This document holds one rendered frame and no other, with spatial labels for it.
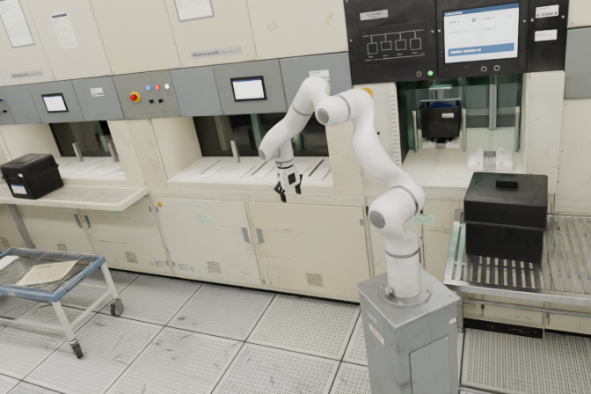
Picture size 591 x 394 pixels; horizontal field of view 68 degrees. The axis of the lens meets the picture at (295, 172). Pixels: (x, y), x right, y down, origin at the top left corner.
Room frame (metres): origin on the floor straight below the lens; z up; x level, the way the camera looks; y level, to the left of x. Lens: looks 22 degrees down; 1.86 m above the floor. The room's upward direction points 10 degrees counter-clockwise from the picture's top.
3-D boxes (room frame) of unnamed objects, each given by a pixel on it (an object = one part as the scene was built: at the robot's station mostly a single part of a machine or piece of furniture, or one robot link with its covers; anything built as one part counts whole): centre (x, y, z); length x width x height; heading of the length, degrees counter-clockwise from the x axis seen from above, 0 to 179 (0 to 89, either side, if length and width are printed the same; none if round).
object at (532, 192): (1.56, -0.82, 0.98); 0.29 x 0.29 x 0.13; 58
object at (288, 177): (1.82, 0.04, 1.12); 0.10 x 0.07 x 0.11; 129
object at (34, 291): (2.57, 1.81, 0.24); 0.97 x 0.52 x 0.48; 66
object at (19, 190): (3.06, 1.88, 0.93); 0.30 x 0.28 x 0.26; 61
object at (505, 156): (2.12, -1.02, 0.89); 0.22 x 0.21 x 0.04; 154
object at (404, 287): (1.35, -0.33, 0.85); 0.19 x 0.19 x 0.18
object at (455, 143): (2.52, -0.92, 0.89); 0.22 x 0.21 x 0.04; 154
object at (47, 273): (2.46, 1.66, 0.47); 0.31 x 0.23 x 0.02; 85
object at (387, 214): (1.33, -0.31, 1.07); 0.19 x 0.12 x 0.24; 128
